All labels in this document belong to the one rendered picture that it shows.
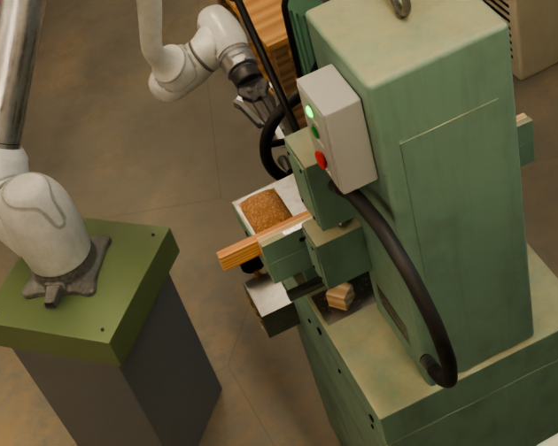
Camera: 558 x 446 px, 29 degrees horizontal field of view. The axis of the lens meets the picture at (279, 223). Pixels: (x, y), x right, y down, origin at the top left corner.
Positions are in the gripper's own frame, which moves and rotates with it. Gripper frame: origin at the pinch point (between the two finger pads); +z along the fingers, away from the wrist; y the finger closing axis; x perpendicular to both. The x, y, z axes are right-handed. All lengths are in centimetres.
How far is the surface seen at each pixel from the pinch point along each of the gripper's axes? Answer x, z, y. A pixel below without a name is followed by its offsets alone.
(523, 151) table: -35, 46, 36
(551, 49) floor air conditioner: 79, -28, 110
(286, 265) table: -35, 47, -18
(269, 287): -3.8, 37.2, -19.8
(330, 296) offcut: -34, 56, -13
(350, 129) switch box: -98, 58, -8
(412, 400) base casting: -40, 83, -10
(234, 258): -38, 42, -27
